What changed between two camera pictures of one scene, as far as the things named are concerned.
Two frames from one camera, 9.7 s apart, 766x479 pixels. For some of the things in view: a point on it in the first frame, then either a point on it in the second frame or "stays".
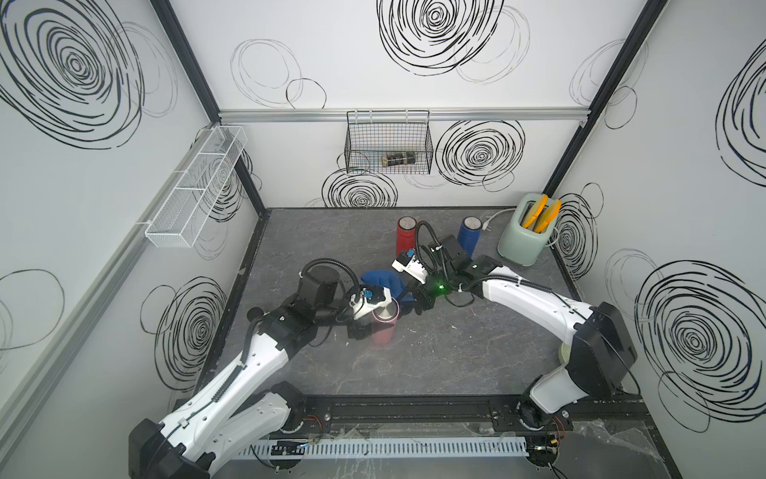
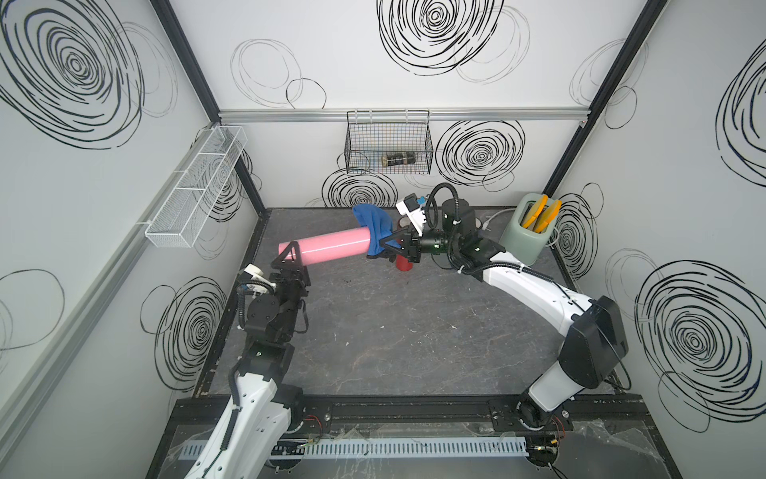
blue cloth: [390, 280] -> [380, 225]
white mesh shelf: [183, 215] stays
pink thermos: [383, 322] -> [332, 246]
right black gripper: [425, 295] -> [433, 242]
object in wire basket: [395, 159] stays
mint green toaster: [528, 229] stays
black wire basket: [388, 142] stays
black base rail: [464, 415] stays
